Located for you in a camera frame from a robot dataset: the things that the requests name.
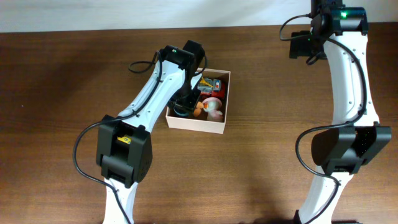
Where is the black round cap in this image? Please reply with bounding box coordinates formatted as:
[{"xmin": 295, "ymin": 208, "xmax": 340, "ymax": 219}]
[{"xmin": 174, "ymin": 105, "xmax": 190, "ymax": 118}]

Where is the yellow plush duck toy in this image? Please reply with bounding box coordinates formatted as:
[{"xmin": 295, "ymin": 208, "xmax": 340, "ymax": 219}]
[{"xmin": 193, "ymin": 101, "xmax": 204, "ymax": 117}]

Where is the white duck figurine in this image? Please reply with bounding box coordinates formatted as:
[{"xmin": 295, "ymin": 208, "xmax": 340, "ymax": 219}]
[{"xmin": 202, "ymin": 97, "xmax": 223, "ymax": 122}]

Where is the pink cardboard box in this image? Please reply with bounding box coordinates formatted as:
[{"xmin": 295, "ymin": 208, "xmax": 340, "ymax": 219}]
[{"xmin": 165, "ymin": 69, "xmax": 231, "ymax": 134}]

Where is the red toy fire truck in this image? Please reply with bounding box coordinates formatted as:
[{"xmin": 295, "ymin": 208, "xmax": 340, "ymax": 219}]
[{"xmin": 198, "ymin": 78, "xmax": 226, "ymax": 100}]

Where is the yellow blue ball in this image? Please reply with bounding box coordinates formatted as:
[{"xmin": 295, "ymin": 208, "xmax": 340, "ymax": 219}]
[{"xmin": 117, "ymin": 135, "xmax": 131, "ymax": 144}]

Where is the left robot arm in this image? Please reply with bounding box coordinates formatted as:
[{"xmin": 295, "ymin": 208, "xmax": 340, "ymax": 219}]
[{"xmin": 96, "ymin": 40, "xmax": 206, "ymax": 223}]

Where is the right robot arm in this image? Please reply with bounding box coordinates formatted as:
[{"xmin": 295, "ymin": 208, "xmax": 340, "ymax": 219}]
[{"xmin": 287, "ymin": 1, "xmax": 392, "ymax": 223}]

